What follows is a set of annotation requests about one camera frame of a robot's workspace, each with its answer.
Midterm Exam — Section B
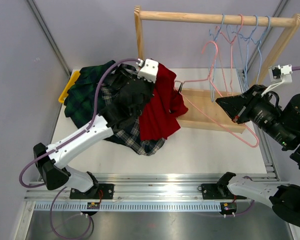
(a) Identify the dark green plaid skirt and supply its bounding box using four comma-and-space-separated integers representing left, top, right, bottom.
64, 60, 115, 129

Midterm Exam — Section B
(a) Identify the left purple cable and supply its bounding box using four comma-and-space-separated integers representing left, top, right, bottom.
18, 58, 143, 238

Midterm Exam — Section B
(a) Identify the red skirt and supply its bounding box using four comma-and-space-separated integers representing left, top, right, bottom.
139, 63, 188, 141

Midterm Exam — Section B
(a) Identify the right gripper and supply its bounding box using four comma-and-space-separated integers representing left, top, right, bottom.
216, 83, 296, 147

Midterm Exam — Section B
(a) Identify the wooden clothes rack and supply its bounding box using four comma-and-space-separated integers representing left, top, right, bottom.
134, 5, 300, 133

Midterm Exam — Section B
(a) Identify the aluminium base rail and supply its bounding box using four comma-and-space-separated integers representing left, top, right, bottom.
24, 174, 250, 212

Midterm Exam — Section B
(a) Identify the blue hanger with plaid skirt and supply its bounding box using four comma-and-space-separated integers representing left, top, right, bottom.
208, 13, 226, 103

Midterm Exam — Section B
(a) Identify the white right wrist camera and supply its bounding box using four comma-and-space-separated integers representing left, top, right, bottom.
261, 64, 293, 97

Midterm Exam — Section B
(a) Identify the yellow plastic tray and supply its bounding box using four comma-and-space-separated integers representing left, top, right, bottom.
58, 70, 80, 104

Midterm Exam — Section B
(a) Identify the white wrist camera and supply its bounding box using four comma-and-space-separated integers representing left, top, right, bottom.
261, 64, 293, 97
137, 58, 159, 84

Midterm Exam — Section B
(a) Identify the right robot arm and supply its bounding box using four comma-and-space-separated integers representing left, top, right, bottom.
198, 84, 300, 228

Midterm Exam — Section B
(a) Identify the navy white plaid skirt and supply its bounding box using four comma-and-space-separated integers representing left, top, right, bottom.
97, 63, 165, 156

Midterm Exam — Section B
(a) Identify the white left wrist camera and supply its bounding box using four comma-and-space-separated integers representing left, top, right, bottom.
137, 58, 159, 84

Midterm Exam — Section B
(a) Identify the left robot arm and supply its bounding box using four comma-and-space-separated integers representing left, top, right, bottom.
33, 75, 156, 199

